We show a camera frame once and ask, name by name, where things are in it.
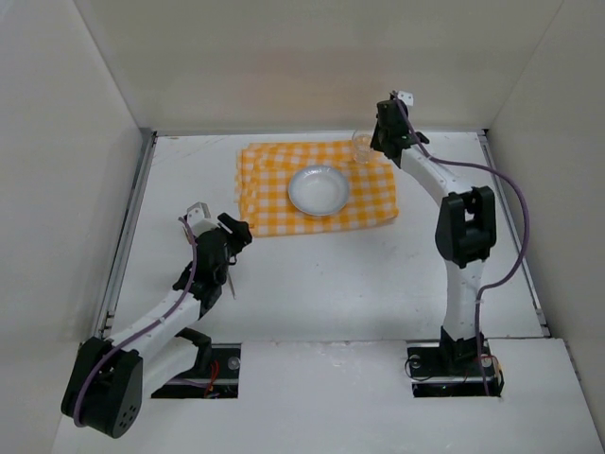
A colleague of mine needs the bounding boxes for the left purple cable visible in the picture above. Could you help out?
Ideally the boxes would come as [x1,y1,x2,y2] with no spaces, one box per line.
[70,217,214,429]

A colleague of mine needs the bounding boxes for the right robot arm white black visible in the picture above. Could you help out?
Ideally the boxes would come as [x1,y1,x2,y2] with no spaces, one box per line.
[371,95,496,375]

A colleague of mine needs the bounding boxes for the white paper plate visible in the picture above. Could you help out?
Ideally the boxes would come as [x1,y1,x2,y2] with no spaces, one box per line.
[287,165,351,217]

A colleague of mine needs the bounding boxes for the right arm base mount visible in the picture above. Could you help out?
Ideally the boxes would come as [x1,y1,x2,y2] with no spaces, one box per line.
[405,343,505,398]

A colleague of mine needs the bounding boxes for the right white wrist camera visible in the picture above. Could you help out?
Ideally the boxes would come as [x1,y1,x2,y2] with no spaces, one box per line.
[395,91,414,107]

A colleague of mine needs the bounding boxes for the yellow white checkered cloth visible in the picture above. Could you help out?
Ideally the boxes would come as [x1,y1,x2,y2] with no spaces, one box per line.
[235,140,399,237]

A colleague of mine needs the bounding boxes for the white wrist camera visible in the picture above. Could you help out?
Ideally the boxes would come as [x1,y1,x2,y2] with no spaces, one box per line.
[186,201,216,237]
[395,91,414,107]

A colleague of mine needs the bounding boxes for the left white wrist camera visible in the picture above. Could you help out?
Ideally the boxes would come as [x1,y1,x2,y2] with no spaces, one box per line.
[186,201,216,237]

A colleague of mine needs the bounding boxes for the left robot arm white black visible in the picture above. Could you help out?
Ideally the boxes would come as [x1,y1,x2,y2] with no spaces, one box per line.
[60,213,252,439]

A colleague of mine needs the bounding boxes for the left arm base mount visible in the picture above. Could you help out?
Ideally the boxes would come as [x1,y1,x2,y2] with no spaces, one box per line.
[150,328,241,399]

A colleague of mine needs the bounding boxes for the clear plastic cup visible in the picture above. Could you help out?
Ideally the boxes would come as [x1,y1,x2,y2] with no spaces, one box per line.
[352,131,372,164]

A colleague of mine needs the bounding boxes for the silver spoon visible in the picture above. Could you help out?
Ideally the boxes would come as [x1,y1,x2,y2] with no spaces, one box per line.
[228,277,236,300]

